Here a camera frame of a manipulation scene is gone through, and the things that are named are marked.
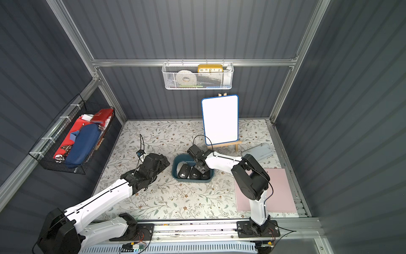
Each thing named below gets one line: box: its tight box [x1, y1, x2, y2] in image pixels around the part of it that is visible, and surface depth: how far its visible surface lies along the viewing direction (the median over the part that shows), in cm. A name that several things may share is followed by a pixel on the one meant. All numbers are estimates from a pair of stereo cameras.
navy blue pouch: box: [65, 123, 101, 169], surface depth 69 cm
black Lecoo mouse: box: [189, 166, 203, 180], surface depth 88 cm
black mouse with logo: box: [199, 169, 211, 180], surface depth 91 cm
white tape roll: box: [175, 69, 198, 86], surface depth 86 cm
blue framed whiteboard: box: [200, 94, 239, 146], surface depth 88 cm
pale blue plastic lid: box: [241, 142, 275, 161], surface depth 102 cm
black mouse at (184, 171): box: [177, 164, 191, 179], surface depth 90 cm
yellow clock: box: [197, 64, 224, 73], surface depth 89 cm
